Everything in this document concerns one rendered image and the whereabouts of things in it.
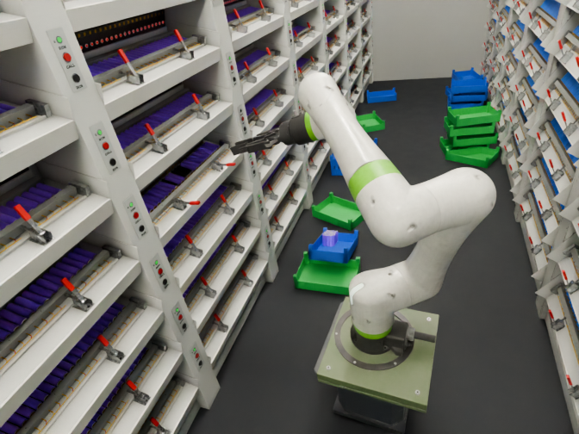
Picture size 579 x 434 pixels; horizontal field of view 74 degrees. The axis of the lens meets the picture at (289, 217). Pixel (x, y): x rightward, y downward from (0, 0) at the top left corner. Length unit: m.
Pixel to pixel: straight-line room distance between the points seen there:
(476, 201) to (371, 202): 0.21
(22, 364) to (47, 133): 0.48
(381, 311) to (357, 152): 0.49
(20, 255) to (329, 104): 0.75
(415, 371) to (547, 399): 0.58
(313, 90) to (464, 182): 0.43
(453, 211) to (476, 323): 1.07
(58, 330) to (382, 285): 0.82
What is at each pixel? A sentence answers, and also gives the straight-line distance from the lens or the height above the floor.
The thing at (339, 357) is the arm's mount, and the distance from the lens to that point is 1.29.
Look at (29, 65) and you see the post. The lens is 1.00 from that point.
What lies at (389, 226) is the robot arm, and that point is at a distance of 0.78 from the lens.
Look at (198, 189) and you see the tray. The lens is 1.38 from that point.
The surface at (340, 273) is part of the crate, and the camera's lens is 2.02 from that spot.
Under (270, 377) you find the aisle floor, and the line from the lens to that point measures 1.67.
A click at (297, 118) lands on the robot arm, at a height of 0.98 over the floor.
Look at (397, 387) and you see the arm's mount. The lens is 1.24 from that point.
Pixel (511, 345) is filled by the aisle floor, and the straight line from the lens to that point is 1.82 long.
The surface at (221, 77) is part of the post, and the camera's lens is 1.54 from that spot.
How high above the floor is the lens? 1.37
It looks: 33 degrees down
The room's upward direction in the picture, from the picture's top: 10 degrees counter-clockwise
